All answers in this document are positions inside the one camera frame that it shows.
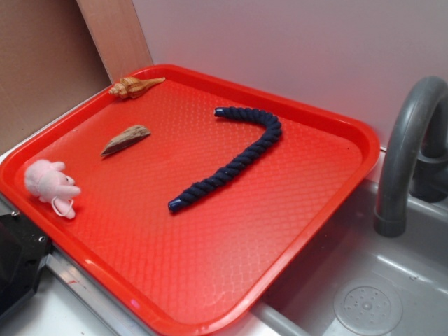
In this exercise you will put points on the brown wood chip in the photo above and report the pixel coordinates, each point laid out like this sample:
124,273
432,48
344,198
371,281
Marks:
125,139

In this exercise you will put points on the red plastic tray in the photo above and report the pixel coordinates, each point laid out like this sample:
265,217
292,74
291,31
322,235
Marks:
196,271

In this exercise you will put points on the tan spiral seashell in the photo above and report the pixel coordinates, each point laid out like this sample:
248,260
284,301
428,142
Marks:
132,88

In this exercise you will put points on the grey plastic sink basin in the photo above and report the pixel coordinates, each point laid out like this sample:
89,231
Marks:
349,280

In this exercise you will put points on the pink plush toy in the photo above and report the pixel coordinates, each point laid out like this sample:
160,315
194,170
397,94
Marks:
47,181

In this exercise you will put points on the grey toy faucet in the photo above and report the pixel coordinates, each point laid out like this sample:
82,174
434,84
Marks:
415,162

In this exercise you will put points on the brown cardboard panel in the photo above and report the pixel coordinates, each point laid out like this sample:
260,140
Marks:
56,54

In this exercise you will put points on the black device at corner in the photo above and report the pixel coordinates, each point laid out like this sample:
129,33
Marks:
24,249

